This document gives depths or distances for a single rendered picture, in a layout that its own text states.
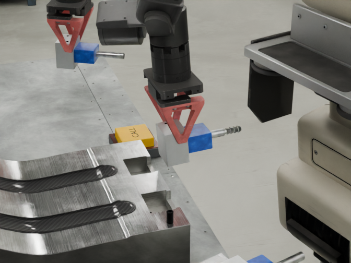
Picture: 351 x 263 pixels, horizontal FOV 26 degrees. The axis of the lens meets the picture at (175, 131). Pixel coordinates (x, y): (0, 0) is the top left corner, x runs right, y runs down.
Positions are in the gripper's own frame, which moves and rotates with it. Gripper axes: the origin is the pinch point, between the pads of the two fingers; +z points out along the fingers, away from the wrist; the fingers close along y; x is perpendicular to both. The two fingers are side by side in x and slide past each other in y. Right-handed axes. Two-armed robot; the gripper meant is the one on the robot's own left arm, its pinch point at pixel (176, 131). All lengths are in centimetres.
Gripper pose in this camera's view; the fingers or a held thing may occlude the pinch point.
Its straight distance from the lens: 117.1
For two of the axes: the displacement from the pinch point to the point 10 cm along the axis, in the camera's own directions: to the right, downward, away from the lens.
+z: 0.8, 9.0, 4.3
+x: 9.5, -1.9, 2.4
